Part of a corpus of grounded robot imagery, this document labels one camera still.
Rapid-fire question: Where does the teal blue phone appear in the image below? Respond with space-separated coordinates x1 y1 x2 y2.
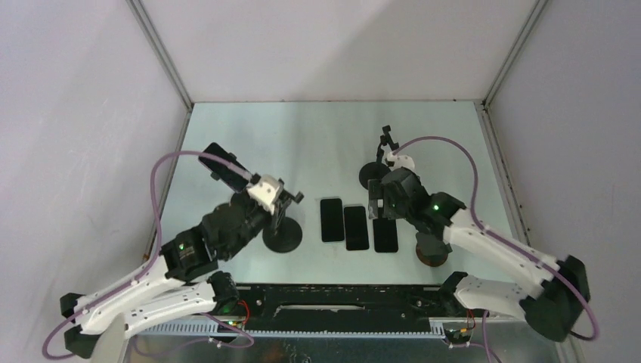
320 198 345 243

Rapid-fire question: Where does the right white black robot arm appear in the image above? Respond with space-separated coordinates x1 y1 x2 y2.
367 167 590 342

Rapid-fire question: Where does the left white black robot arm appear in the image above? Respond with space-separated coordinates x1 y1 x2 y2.
60 180 304 358

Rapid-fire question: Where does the brown base phone stand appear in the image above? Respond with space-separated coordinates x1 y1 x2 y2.
415 232 452 268

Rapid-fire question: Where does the left small circuit board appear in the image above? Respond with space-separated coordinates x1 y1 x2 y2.
216 322 245 336

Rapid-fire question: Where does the small circuit board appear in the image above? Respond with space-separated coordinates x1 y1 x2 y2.
216 322 245 336
445 328 474 346

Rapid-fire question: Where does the right small circuit board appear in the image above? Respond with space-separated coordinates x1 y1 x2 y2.
445 328 474 346

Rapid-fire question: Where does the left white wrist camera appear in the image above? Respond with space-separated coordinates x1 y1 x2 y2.
246 175 284 215

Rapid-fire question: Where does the black front mounting rail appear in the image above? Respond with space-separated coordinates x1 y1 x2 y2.
210 284 483 335

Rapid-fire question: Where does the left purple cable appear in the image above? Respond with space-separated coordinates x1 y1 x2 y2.
41 150 256 361

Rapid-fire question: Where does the purple cable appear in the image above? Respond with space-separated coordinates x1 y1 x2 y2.
392 135 600 363
41 150 256 361

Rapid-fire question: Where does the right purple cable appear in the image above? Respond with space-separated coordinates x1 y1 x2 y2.
392 135 600 363

